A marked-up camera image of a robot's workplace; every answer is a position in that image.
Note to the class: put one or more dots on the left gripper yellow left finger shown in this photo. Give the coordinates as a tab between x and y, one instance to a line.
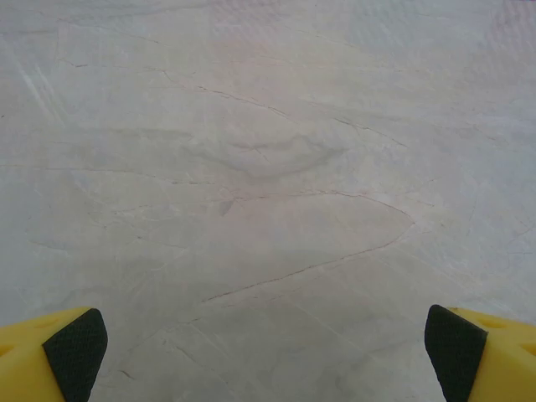
46	360

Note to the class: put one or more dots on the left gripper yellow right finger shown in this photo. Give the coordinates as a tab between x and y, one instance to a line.
490	360

